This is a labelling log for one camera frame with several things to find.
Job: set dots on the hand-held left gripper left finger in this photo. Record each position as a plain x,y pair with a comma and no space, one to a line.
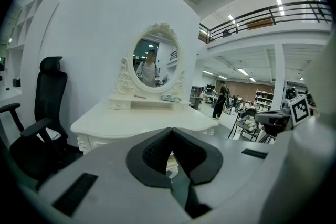
113,165

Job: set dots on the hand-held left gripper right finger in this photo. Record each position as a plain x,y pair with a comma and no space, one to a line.
236,165

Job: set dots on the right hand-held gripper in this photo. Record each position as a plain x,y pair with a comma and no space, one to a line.
300,110

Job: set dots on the white vanity dressing table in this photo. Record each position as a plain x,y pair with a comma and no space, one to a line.
131,120

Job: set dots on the white storage shelf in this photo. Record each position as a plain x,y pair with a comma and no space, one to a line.
265,99

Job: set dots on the black folding chair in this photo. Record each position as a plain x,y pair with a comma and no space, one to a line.
249,112

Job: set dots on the pile of pale clothes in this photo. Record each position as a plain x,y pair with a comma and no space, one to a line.
248,123

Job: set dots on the grey desk with hutch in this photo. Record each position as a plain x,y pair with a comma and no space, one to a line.
196,98

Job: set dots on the white oval vanity mirror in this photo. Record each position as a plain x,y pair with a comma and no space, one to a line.
123,84

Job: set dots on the pale green tissue pack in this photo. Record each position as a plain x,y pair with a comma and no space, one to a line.
170,98

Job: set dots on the black office chair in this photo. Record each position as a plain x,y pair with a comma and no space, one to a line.
50,91

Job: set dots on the black balcony railing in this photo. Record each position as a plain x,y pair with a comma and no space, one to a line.
262,11

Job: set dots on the white wall bookshelf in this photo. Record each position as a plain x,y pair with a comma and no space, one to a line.
29,23

